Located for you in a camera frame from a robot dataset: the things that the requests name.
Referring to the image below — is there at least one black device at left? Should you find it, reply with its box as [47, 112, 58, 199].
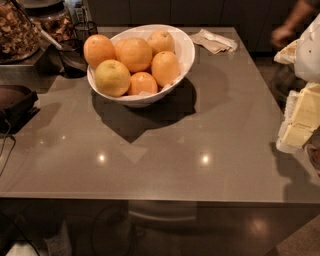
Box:
[0, 85, 39, 134]

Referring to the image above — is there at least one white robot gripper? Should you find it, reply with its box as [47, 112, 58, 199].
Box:
[274, 14, 320, 154]

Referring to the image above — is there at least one yellowish front left orange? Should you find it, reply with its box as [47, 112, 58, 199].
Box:
[94, 60, 131, 97]

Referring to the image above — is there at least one crumpled paper napkin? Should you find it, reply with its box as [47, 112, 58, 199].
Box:
[190, 29, 238, 54]

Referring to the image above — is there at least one orange at bowl back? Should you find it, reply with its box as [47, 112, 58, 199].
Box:
[147, 30, 175, 55]

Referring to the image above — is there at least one small front centre orange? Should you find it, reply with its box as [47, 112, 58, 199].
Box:
[128, 72, 158, 95]

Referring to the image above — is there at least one orange at bowl right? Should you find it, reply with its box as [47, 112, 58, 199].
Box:
[151, 51, 180, 87]

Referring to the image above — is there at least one white scoop handle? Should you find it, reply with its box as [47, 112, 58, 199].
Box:
[35, 25, 63, 50]

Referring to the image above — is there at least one black wire mesh cup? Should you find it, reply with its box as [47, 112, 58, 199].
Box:
[74, 21, 98, 42]

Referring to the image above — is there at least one white ceramic bowl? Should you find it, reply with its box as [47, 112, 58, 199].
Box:
[83, 24, 195, 107]

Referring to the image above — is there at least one large orange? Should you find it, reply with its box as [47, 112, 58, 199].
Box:
[115, 37, 153, 73]

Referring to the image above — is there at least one large glass jar of nuts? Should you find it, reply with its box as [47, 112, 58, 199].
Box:
[0, 0, 40, 64]

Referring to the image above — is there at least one person's forearm in background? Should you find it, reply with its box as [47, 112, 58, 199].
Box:
[284, 0, 320, 32]

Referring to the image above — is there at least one black cable at left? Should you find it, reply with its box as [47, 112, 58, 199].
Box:
[0, 119, 17, 177]

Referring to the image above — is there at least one orange at bowl left rim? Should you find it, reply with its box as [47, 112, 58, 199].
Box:
[83, 34, 116, 69]

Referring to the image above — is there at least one person's hand in background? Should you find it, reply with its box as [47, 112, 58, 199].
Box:
[271, 25, 295, 49]

